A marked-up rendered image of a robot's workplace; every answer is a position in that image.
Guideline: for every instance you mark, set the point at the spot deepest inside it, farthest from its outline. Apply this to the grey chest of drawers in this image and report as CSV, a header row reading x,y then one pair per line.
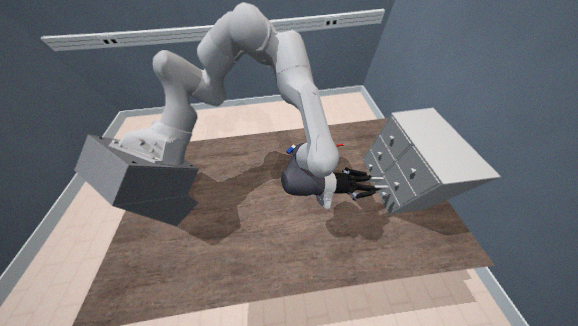
x,y
457,166

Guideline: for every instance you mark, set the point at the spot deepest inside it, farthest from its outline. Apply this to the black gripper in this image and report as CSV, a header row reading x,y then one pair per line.
x,y
347,184

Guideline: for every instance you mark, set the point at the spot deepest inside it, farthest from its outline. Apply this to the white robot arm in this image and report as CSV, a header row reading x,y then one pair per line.
x,y
310,169

